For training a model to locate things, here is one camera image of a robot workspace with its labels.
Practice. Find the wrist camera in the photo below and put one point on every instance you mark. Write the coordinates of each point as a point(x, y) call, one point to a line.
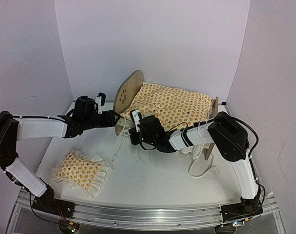
point(100, 101)
point(136, 118)

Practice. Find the wooden striped pet bed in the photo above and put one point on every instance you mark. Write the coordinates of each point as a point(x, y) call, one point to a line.
point(129, 87)

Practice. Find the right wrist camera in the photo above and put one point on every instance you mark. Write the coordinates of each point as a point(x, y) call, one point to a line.
point(136, 118)

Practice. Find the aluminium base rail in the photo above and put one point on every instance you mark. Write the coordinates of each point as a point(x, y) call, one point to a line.
point(161, 209)

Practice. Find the duck print mattress cushion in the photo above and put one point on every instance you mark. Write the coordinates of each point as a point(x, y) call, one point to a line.
point(171, 106)

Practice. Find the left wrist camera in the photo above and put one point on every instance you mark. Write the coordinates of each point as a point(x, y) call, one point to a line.
point(100, 101)

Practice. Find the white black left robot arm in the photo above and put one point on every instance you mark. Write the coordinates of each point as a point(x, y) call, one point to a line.
point(87, 114)

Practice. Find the duck print small pillow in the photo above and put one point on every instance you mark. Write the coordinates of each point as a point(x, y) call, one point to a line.
point(77, 170)

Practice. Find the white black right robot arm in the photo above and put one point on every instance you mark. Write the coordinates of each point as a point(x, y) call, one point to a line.
point(224, 132)

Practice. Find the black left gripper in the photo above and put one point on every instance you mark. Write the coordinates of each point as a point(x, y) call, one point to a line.
point(109, 121)

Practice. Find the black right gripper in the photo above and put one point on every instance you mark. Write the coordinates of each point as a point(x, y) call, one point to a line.
point(135, 141)

